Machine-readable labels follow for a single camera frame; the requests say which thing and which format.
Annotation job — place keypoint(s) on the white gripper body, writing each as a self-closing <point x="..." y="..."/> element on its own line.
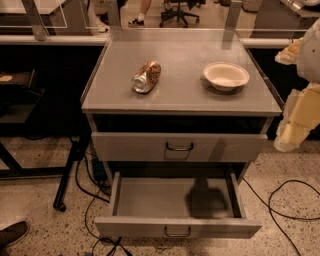
<point x="310" y="55"/>

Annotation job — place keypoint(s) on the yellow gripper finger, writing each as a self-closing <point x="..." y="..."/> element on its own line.
<point x="289" y="136"/>
<point x="289" y="55"/>

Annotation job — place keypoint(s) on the grey drawer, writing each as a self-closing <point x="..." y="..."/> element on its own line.
<point x="203" y="207"/>
<point x="181" y="147"/>

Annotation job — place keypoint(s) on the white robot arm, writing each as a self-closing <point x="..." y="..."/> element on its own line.
<point x="308" y="66"/>

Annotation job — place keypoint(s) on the grey drawer cabinet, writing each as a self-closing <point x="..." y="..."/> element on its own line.
<point x="182" y="101"/>

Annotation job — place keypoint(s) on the grey top drawer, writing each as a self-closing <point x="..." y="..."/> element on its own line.
<point x="181" y="147"/>

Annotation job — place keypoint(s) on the white paper bowl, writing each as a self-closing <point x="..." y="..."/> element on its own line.
<point x="225" y="76"/>

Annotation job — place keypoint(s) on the black office chair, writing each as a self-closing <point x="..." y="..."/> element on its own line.
<point x="178" y="13"/>

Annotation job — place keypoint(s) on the crushed gold soda can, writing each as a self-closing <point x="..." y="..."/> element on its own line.
<point x="147" y="77"/>

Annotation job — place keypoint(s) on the person leg with sneaker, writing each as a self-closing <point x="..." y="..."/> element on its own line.
<point x="139" y="20"/>

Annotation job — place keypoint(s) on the dark shoe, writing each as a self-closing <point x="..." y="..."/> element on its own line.
<point x="13" y="233"/>

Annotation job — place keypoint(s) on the black side table frame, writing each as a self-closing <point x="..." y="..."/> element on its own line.
<point x="19" y="98"/>

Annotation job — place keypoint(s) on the white horizontal rail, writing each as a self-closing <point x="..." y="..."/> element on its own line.
<point x="99" y="40"/>

